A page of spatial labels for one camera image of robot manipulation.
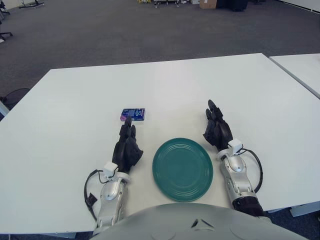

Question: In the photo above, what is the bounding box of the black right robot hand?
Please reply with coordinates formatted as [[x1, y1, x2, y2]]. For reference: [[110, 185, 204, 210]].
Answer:
[[202, 99, 235, 152]]

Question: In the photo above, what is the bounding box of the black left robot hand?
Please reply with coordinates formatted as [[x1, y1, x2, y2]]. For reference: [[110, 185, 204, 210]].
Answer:
[[111, 116, 145, 175]]

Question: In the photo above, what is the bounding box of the blue purple gum pack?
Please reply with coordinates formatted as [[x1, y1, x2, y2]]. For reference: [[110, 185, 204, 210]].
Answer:
[[119, 107, 147, 123]]

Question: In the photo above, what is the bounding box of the teal green ribbed plate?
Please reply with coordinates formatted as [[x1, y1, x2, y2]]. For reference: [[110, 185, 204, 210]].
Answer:
[[151, 137, 215, 203]]

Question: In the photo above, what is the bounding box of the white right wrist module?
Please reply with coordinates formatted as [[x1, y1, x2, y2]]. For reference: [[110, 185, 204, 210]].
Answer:
[[228, 139, 245, 156]]

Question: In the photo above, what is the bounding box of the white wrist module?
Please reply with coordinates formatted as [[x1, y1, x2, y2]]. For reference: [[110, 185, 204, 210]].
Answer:
[[103, 162, 118, 180], [228, 139, 245, 156]]

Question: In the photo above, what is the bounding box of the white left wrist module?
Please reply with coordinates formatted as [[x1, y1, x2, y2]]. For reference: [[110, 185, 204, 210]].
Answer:
[[103, 162, 118, 180]]

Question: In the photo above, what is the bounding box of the grey robot torso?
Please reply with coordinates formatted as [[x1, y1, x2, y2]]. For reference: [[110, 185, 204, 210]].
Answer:
[[88, 202, 311, 240]]

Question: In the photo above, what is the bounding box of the black round mesh basket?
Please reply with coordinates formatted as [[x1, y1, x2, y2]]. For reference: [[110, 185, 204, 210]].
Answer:
[[0, 87, 31, 111]]

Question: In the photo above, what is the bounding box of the brown cardboard box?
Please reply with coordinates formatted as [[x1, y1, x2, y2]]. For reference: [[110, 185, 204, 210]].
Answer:
[[199, 0, 218, 10]]

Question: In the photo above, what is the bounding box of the black cabinet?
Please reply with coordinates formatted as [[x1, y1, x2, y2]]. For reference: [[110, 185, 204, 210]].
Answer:
[[216, 0, 250, 11]]

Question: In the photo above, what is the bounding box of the wheeled chair bases group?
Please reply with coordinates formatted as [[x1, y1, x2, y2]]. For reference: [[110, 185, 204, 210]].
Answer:
[[152, 0, 186, 8]]

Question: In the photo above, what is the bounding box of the black office chair base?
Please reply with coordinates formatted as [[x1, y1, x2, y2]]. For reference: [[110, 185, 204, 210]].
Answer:
[[0, 21, 14, 40]]

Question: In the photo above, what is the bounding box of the black floor stand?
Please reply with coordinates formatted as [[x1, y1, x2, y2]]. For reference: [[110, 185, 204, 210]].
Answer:
[[18, 0, 45, 10]]

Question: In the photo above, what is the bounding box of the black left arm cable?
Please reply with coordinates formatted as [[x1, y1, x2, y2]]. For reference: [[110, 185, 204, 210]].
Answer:
[[83, 169, 106, 221]]

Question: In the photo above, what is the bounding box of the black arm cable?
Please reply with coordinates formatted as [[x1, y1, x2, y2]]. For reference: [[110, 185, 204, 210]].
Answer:
[[238, 147, 263, 193], [83, 169, 106, 221]]

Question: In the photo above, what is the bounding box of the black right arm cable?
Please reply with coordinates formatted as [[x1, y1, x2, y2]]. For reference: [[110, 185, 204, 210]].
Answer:
[[238, 147, 263, 193]]

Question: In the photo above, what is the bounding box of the white table frame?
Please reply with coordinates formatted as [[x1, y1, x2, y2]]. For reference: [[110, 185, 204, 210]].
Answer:
[[289, 199, 320, 218]]

